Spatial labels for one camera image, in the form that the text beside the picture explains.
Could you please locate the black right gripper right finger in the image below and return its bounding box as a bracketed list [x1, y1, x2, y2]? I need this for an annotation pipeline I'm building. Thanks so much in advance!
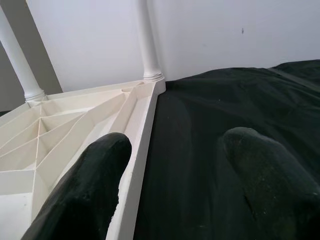
[219, 126, 320, 240]

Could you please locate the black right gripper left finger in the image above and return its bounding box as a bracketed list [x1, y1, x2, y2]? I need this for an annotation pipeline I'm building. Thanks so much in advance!
[21, 131, 133, 240]

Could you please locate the white plastic children table top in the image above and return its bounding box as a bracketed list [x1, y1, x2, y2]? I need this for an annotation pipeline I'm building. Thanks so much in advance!
[0, 79, 167, 240]

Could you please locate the white plastic table leg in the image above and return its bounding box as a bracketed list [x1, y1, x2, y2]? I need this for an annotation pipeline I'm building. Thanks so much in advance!
[0, 4, 47, 103]
[136, 0, 166, 83]

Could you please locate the black table cloth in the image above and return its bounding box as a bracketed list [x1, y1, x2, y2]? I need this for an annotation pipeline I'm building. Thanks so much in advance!
[134, 59, 320, 240]

